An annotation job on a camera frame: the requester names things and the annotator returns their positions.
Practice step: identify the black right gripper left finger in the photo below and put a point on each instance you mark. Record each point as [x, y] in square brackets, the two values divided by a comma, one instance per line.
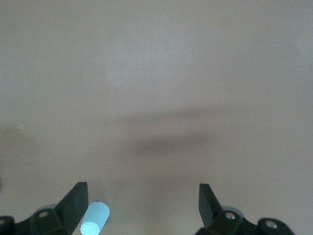
[66, 215]

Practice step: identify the light blue plastic cup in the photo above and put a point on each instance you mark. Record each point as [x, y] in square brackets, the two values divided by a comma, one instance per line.
[95, 215]

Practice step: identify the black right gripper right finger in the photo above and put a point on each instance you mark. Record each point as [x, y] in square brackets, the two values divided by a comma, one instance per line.
[215, 220]

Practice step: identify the brown table cover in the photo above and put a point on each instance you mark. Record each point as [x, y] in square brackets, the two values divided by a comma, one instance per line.
[156, 73]

